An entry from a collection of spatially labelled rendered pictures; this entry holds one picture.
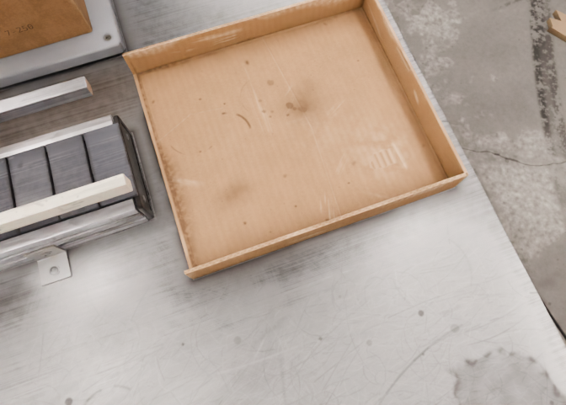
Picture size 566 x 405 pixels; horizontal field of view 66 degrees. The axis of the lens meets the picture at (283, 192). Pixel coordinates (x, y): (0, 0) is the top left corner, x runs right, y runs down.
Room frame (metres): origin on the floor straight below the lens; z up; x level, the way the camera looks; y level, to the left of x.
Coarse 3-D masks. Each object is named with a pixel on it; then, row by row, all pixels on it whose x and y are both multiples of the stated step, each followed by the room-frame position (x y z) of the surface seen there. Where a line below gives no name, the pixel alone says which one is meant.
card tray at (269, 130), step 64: (320, 0) 0.37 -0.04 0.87; (128, 64) 0.29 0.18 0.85; (192, 64) 0.31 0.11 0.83; (256, 64) 0.31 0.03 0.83; (320, 64) 0.31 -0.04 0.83; (384, 64) 0.31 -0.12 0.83; (192, 128) 0.22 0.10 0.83; (256, 128) 0.22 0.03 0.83; (320, 128) 0.22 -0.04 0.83; (384, 128) 0.22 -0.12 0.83; (192, 192) 0.14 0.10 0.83; (256, 192) 0.14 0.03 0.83; (320, 192) 0.15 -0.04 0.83; (384, 192) 0.15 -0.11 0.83; (192, 256) 0.07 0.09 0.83; (256, 256) 0.07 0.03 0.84
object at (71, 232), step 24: (96, 120) 0.21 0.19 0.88; (120, 120) 0.21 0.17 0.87; (24, 144) 0.18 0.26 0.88; (144, 192) 0.14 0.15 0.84; (96, 216) 0.10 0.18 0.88; (120, 216) 0.11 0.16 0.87; (144, 216) 0.11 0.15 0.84; (24, 240) 0.08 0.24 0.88; (48, 240) 0.08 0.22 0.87; (72, 240) 0.09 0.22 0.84; (0, 264) 0.06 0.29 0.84
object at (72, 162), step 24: (48, 144) 0.18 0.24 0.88; (72, 144) 0.18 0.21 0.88; (96, 144) 0.18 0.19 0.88; (120, 144) 0.18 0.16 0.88; (0, 168) 0.15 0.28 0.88; (24, 168) 0.15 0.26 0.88; (48, 168) 0.15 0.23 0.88; (72, 168) 0.15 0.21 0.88; (96, 168) 0.15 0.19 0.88; (120, 168) 0.15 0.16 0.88; (0, 192) 0.13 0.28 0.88; (24, 192) 0.13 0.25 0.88; (48, 192) 0.13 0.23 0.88; (72, 216) 0.10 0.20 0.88; (0, 240) 0.08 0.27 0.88
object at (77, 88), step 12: (60, 84) 0.20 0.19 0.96; (72, 84) 0.20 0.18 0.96; (84, 84) 0.20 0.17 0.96; (24, 96) 0.19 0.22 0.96; (36, 96) 0.19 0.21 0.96; (48, 96) 0.19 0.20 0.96; (60, 96) 0.19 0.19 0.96; (72, 96) 0.19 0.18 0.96; (84, 96) 0.19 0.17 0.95; (0, 108) 0.17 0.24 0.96; (12, 108) 0.17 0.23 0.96; (24, 108) 0.18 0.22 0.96; (36, 108) 0.18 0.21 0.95; (48, 108) 0.18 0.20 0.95; (0, 120) 0.17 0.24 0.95
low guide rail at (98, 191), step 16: (64, 192) 0.12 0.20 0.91; (80, 192) 0.12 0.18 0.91; (96, 192) 0.12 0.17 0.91; (112, 192) 0.12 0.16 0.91; (128, 192) 0.12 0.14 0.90; (16, 208) 0.10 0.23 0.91; (32, 208) 0.10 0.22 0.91; (48, 208) 0.10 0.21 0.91; (64, 208) 0.10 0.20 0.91; (0, 224) 0.09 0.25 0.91; (16, 224) 0.09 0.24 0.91
